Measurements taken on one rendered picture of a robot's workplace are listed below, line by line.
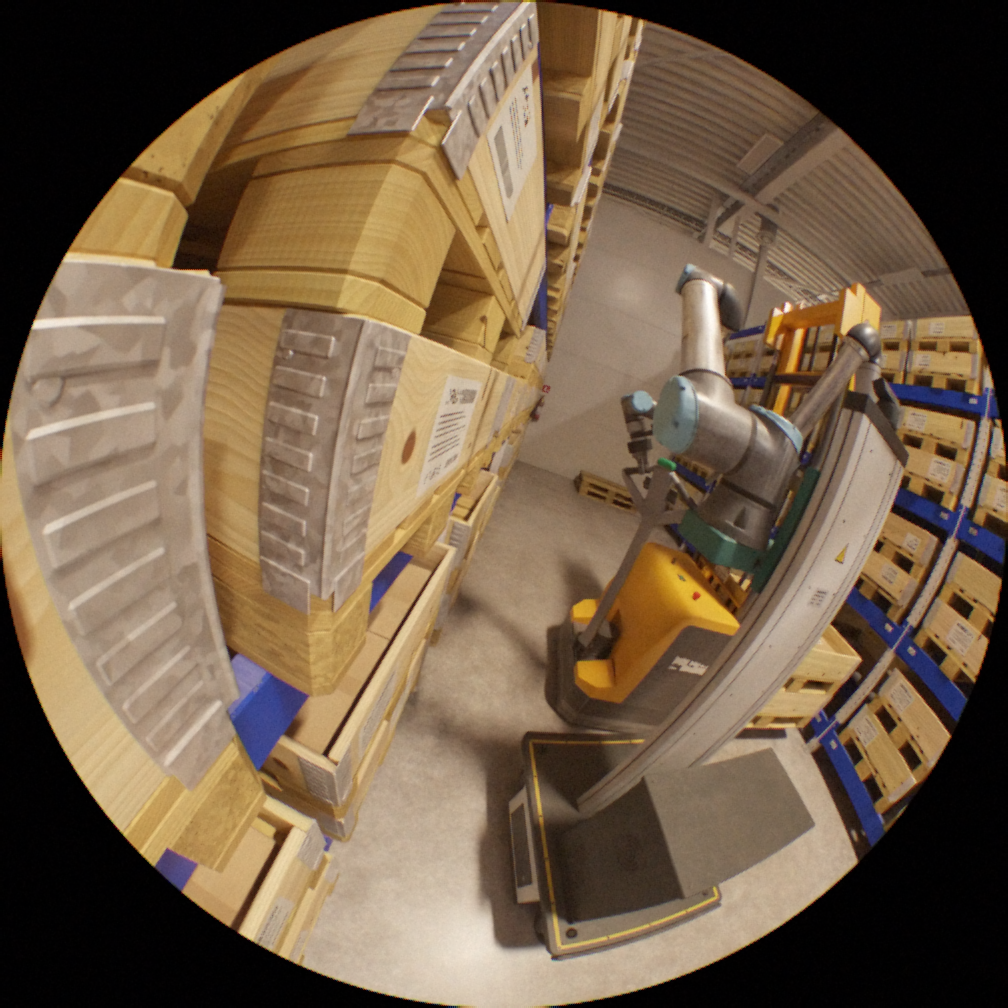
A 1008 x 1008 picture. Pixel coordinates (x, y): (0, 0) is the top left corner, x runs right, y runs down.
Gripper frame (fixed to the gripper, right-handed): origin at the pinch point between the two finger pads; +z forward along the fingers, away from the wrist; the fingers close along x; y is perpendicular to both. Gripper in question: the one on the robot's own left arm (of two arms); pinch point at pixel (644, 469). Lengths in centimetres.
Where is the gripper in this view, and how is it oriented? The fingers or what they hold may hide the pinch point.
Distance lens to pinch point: 161.6
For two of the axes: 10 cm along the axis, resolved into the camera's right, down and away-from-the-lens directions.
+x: -8.3, 2.2, -5.2
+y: -5.2, 0.3, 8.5
